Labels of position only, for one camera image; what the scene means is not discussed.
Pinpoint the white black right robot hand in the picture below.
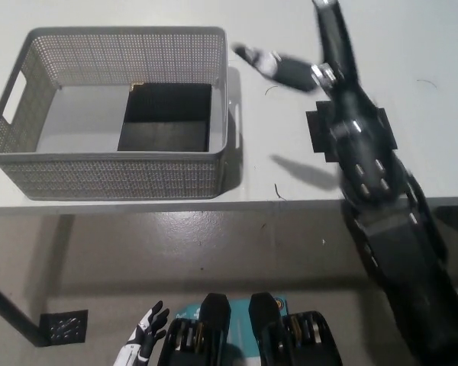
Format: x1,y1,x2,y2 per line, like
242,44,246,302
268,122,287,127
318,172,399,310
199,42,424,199
232,0,379,130

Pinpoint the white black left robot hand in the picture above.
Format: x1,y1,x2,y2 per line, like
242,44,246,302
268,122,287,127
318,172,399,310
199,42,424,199
113,300,171,366

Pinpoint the black left robot body block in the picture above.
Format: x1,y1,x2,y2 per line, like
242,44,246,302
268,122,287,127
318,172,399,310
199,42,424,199
156,292,230,366

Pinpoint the black robot body block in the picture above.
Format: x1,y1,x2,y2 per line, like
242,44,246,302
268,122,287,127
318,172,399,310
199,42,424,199
156,292,230,366
249,292,344,366

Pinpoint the black right robot body block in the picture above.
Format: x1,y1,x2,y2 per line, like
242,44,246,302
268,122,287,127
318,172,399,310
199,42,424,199
249,292,344,366

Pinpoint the black perforated foot plate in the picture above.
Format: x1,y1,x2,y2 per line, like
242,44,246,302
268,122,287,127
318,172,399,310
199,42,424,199
39,309,89,344

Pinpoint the black metal table leg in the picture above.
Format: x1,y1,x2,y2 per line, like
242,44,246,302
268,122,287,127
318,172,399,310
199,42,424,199
0,272,47,348

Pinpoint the grey perforated plastic basket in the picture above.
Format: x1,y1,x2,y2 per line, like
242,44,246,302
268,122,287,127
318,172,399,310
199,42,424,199
0,25,242,202

